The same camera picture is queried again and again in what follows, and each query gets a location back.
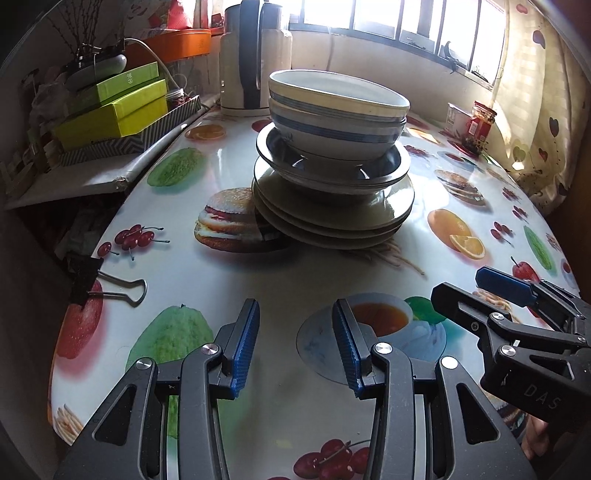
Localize cream plate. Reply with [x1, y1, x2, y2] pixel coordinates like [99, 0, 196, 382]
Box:
[253, 197, 396, 250]
[253, 158, 415, 231]
[252, 184, 410, 241]

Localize stainless steel bowl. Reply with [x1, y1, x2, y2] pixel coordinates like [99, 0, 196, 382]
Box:
[256, 123, 411, 196]

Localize white blue-striped bowl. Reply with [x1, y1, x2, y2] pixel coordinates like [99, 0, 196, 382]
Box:
[270, 99, 407, 162]
[269, 69, 410, 122]

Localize right hand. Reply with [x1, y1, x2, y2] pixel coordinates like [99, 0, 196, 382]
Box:
[521, 415, 550, 460]

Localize red-label sauce jar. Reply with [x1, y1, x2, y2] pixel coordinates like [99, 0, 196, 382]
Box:
[463, 101, 497, 154]

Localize black binder clip left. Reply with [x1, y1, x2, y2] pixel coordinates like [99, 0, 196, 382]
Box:
[69, 256, 148, 308]

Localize heart-patterned curtain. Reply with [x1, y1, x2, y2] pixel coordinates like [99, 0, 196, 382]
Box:
[488, 1, 590, 215]

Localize zigzag patterned tray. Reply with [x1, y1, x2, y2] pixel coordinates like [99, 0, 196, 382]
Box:
[59, 95, 201, 167]

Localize lower yellow-green box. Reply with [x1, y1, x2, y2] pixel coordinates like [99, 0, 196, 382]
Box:
[53, 79, 168, 151]

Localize window metal bars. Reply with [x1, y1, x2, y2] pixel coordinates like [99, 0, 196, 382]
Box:
[281, 0, 506, 87]

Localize upper green box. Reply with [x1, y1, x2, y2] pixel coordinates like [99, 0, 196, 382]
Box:
[67, 62, 159, 115]

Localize white electric kettle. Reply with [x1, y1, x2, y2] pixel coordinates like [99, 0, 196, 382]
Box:
[219, 0, 293, 117]

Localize orange box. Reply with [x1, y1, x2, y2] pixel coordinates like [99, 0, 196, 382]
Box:
[124, 29, 211, 69]

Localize grey oval vase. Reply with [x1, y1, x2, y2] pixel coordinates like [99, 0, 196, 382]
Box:
[65, 54, 127, 92]

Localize red snack bag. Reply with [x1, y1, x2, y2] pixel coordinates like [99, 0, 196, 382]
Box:
[148, 0, 195, 30]

